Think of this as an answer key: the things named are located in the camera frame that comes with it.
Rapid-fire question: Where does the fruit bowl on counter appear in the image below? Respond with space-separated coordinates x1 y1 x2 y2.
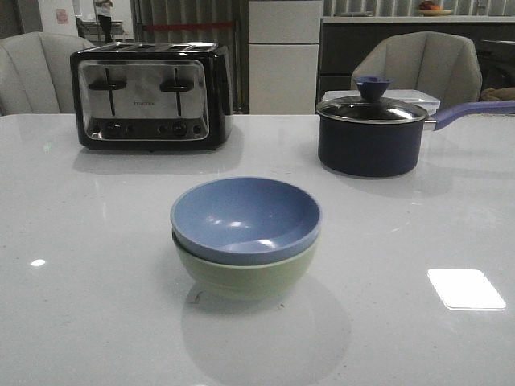
416 1 453 17

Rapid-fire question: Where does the white refrigerator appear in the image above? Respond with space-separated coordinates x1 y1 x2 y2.
248 1 323 115

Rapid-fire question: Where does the beige armchair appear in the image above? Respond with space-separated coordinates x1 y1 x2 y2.
1 32 93 115
352 31 482 109

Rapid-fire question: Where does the metal trolley cart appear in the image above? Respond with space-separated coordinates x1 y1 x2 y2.
72 0 134 43

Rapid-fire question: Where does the green bowl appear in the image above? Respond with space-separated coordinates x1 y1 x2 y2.
171 235 319 301

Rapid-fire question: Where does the person in white shirt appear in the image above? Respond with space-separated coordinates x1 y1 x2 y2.
93 0 113 44

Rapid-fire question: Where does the clear plastic storage box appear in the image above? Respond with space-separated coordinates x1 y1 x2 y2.
321 89 440 115

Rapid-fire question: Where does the glass pot lid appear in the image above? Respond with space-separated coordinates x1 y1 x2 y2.
315 76 428 124

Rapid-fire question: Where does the beige armchair right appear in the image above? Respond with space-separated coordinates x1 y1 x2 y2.
352 31 482 109

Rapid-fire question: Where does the dark blue saucepan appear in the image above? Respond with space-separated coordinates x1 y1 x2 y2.
318 101 514 178

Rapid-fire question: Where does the beige armchair left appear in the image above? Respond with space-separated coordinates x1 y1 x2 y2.
1 32 93 115

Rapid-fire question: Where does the red barrier belt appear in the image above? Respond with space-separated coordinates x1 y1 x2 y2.
143 21 236 31

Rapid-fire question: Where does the black chrome four-slot toaster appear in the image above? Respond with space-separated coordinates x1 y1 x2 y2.
70 42 233 151

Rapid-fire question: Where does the blue bowl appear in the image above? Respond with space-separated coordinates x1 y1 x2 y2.
170 177 322 265

